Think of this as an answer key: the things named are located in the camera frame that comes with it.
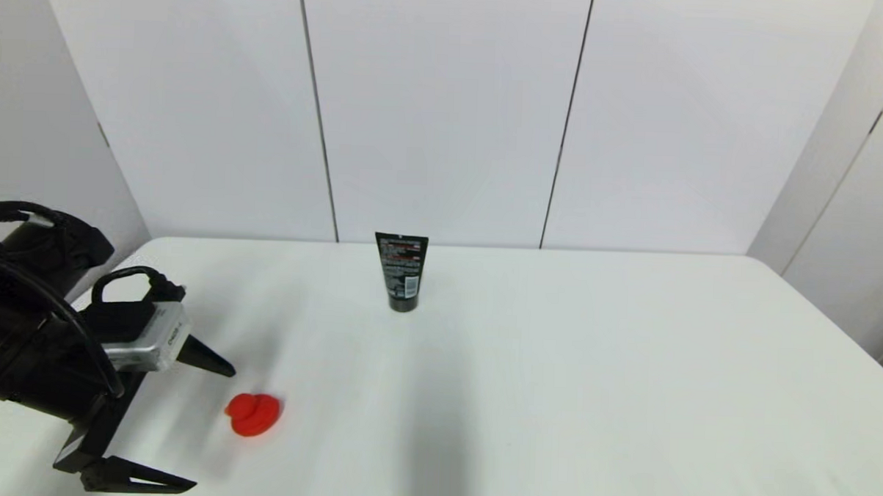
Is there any red rubber duck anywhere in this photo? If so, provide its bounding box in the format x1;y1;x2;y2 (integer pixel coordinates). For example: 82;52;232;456
224;393;284;439

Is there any black cosmetic tube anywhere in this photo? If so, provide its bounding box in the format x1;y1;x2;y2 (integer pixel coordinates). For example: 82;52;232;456
372;233;429;313

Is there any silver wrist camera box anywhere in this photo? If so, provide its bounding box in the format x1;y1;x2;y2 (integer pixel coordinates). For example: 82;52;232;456
99;300;192;376

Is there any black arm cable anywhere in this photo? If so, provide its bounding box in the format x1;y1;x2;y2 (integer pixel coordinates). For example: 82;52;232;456
0;202;132;399

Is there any black camera cable loop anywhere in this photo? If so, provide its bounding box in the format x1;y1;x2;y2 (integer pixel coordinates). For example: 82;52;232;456
91;264;188;307

